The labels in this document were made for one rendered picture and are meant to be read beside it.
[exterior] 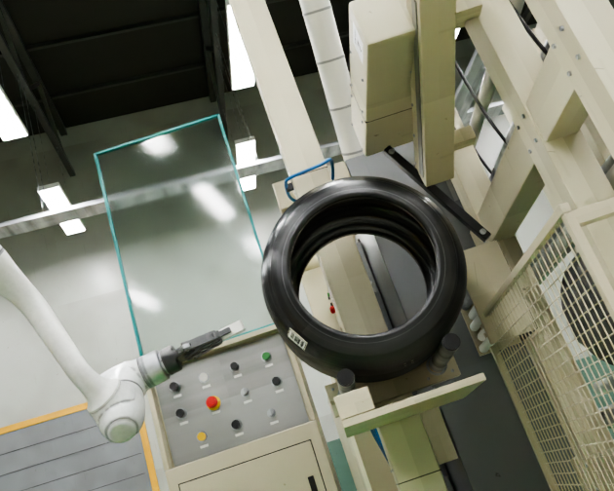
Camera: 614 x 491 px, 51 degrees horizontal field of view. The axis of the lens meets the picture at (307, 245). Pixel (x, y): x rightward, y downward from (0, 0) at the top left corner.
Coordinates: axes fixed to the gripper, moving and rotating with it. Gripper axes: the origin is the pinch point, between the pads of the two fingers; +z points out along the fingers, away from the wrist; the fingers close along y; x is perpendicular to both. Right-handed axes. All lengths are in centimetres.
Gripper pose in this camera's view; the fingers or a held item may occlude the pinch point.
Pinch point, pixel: (231, 329)
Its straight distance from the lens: 182.2
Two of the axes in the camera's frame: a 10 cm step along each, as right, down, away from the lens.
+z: 9.0, -4.3, 0.8
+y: 0.8, 3.4, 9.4
